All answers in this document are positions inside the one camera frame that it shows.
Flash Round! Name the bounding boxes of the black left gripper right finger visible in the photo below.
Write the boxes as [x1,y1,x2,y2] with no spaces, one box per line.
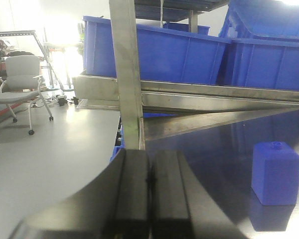
[151,151,246,239]

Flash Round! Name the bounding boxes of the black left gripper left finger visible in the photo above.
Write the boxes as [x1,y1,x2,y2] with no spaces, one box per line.
[10,149,150,239]

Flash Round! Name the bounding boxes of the blue plastic block part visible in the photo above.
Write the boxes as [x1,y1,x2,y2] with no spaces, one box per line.
[251,141,299,206]

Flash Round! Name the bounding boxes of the blue bin left on rack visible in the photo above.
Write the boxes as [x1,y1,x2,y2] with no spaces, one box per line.
[83,16,231,85]

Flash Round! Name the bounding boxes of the blue bin on rack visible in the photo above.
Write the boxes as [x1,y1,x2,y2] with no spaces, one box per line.
[219,38,299,91]
[83,16,231,85]

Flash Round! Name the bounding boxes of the blue bin right on rack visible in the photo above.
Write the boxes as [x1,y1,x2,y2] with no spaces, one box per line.
[219,38,299,91]

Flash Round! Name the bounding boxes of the grey office chair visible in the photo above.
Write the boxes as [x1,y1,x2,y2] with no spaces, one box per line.
[0,55,54,135]

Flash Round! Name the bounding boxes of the blue bin far upper right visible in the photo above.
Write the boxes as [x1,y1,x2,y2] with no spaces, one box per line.
[219,0,299,41]

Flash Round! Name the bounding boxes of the steel shelf rack frame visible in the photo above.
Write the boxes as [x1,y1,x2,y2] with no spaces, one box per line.
[74,0,299,150]

